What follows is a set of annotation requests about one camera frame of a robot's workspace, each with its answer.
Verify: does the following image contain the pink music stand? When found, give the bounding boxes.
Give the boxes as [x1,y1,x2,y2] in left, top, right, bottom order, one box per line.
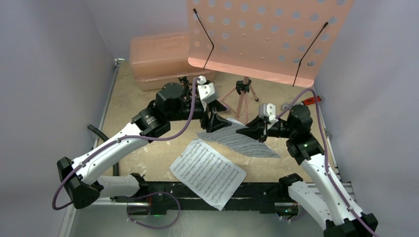
[186,0,356,123]

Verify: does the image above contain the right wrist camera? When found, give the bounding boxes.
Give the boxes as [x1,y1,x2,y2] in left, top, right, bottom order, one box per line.
[258,103,278,129]

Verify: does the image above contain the black microphone tripod stand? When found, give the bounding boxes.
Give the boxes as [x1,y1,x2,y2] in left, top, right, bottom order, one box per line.
[178,76,195,103]

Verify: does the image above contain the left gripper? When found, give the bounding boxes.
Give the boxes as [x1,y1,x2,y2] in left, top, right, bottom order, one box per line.
[168,99,231,132]

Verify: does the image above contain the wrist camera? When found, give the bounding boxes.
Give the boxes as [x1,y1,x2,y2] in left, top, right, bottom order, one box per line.
[197,76,218,110]
[258,103,278,129]

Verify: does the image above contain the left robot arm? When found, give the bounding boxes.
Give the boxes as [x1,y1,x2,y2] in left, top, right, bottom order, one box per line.
[57,80,231,209]

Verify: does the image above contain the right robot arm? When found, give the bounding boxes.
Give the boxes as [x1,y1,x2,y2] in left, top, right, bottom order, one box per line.
[237,104,378,237]

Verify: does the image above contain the red handled pliers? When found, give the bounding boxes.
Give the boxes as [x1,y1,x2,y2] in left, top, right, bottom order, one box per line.
[281,95,325,111]

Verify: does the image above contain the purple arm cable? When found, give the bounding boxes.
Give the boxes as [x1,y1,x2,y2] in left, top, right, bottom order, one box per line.
[276,88,380,237]
[52,77,230,229]

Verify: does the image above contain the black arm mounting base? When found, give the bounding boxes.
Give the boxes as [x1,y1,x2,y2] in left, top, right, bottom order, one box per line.
[111,182,302,219]

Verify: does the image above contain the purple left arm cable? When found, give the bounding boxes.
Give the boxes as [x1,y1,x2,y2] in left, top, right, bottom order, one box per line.
[52,77,230,229]

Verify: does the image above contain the aluminium table frame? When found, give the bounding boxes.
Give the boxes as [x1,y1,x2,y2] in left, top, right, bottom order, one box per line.
[58,59,366,237]

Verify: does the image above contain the sheet music page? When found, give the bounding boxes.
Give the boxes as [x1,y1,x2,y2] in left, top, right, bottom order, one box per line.
[169,138,247,211]
[197,118,281,158]

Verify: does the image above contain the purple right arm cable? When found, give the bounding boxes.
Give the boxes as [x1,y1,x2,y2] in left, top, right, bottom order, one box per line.
[276,88,380,237]

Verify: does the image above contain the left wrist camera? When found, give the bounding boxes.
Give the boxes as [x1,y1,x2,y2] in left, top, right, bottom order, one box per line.
[197,76,218,110]

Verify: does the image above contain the pink plastic storage box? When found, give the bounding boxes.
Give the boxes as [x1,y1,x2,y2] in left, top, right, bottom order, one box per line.
[129,32,215,91]

